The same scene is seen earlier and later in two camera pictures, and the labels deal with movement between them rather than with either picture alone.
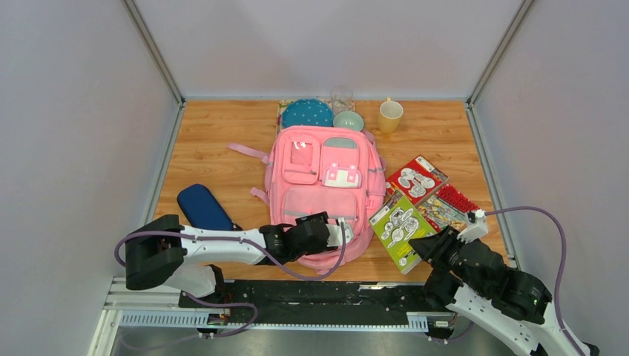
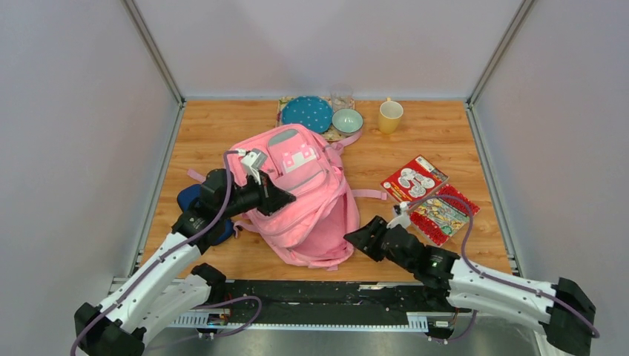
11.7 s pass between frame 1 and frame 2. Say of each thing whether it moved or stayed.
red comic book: stayed
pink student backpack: moved
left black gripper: moved
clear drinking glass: stayed
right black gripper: moved
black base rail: stayed
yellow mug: stayed
